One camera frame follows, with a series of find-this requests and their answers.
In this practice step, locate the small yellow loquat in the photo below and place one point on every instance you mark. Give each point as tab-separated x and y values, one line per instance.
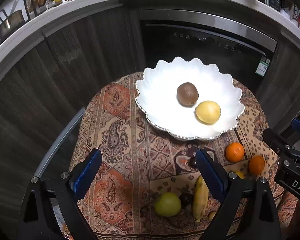
211	215

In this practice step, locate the dark cherry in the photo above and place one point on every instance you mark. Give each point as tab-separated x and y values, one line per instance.
186	199

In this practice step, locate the yellow orange mango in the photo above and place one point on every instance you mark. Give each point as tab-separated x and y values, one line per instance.
240	174

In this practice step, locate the yellow banana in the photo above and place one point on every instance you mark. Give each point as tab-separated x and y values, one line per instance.
200	201

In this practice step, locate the patterned paisley tablecloth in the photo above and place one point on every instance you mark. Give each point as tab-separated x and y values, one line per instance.
140	162

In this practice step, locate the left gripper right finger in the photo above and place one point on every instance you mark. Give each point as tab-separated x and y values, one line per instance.
260	219

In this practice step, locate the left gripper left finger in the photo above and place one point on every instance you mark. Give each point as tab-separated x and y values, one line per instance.
37	218

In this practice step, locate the black built-in dishwasher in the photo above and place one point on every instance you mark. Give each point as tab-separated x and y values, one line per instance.
234	47

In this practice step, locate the white scalloped fruit bowl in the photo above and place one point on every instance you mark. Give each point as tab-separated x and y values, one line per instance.
157	98

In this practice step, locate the yellow lemon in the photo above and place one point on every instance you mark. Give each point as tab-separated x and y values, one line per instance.
208	112

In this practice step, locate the dark wood cabinet door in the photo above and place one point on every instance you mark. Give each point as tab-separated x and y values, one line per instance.
45	89

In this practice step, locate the steel saucepan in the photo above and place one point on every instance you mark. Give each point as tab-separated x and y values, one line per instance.
10	23

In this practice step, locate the orange mandarin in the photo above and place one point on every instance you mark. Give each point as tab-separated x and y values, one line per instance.
256	165
234	152

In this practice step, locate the green apple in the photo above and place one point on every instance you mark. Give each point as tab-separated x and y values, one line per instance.
167	204

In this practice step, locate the green energy label sticker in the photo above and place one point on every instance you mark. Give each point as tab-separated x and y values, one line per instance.
263	66

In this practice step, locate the brown kiwi fruit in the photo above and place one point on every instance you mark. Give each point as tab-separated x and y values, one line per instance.
187	94

